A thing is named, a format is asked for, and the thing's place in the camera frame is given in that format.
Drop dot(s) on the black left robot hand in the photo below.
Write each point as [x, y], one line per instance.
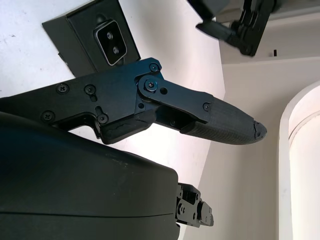
[250, 27]

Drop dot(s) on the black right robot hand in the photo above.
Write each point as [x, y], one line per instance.
[75, 187]

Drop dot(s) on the small silver camera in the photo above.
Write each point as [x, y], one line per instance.
[111, 42]

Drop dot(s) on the black camera box base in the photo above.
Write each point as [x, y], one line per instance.
[77, 37]

